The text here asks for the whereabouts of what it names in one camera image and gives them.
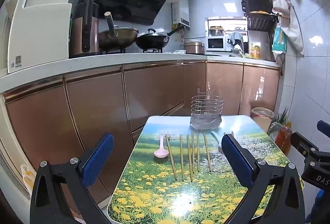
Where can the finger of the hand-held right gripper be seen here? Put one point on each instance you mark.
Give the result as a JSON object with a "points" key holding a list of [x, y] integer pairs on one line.
{"points": [[304, 146], [324, 128]]}

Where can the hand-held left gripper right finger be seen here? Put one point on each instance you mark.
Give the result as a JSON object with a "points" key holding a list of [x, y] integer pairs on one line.
{"points": [[238, 162]]}

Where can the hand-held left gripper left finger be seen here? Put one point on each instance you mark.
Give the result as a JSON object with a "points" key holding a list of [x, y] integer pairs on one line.
{"points": [[98, 159]]}

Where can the orange oil bottle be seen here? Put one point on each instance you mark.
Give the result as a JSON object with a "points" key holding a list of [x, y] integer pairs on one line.
{"points": [[283, 140]]}

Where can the clear plastic bag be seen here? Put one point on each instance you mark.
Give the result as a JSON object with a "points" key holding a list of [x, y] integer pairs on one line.
{"points": [[274, 129]]}

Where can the green onions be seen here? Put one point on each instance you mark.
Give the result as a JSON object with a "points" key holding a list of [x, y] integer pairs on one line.
{"points": [[283, 115]]}

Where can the copper base cabinets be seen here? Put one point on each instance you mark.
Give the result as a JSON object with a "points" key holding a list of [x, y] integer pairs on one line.
{"points": [[103, 110]]}

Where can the beige trash bin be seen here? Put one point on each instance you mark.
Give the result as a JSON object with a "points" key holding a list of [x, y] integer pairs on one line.
{"points": [[262, 115]]}

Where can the pink plastic spoon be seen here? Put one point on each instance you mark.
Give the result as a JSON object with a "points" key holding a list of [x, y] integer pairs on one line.
{"points": [[161, 153]]}

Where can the white kitchen countertop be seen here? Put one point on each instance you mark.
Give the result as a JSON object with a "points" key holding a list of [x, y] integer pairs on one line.
{"points": [[103, 62]]}

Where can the green hanging packet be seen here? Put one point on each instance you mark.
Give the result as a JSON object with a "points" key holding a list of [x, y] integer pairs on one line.
{"points": [[280, 39]]}

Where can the yellow cooking oil bottle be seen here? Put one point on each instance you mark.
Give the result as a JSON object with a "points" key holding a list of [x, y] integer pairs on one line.
{"points": [[255, 51]]}

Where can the gas stove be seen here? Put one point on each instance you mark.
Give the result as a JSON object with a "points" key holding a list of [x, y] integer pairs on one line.
{"points": [[134, 50]]}

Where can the white microwave oven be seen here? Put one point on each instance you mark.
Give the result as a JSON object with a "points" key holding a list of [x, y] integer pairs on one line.
{"points": [[215, 43]]}

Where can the rose gold rice cooker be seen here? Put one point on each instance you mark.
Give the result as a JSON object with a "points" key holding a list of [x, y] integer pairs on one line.
{"points": [[194, 48]]}

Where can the pale hanging cloth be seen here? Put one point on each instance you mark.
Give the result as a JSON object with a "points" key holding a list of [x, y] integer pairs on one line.
{"points": [[235, 37]]}

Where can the brass wok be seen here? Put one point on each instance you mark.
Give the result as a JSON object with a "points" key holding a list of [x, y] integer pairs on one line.
{"points": [[121, 37]]}

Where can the hanging plastic bags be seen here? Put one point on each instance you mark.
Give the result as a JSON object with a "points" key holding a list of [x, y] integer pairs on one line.
{"points": [[288, 7]]}

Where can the rose gold electric kettle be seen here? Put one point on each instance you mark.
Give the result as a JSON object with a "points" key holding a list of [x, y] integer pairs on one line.
{"points": [[86, 33]]}

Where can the black wok with lid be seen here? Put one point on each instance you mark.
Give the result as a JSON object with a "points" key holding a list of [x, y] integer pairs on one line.
{"points": [[152, 40]]}

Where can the kitchen window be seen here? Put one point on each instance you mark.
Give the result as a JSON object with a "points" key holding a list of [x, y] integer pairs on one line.
{"points": [[226, 25]]}

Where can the white countertop appliance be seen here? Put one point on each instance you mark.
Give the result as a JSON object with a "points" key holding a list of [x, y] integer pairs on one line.
{"points": [[41, 30]]}

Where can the white water heater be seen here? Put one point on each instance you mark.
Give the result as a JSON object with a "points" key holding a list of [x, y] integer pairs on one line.
{"points": [[181, 13]]}

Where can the black wall rack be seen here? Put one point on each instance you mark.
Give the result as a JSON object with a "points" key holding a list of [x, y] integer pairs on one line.
{"points": [[257, 4]]}

